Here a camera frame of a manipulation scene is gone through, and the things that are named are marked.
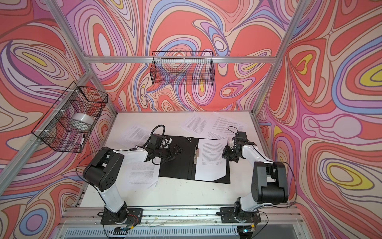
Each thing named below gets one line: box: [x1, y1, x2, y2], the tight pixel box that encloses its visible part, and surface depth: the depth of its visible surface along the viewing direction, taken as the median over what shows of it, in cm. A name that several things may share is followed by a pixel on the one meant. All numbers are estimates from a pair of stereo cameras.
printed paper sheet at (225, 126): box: [207, 111, 249, 139], surface depth 114 cm
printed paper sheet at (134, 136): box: [115, 123, 152, 148], surface depth 107 cm
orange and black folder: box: [158, 135, 231, 184], surface depth 91 cm
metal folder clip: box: [193, 144, 198, 165], surface depth 95 cm
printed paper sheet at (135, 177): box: [115, 155, 160, 201], surface depth 88 cm
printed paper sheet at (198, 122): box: [179, 111, 214, 135], surface depth 117 cm
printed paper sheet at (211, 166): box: [194, 137, 229, 182], surface depth 95 cm
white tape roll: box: [70, 112, 95, 132], surface depth 74 cm
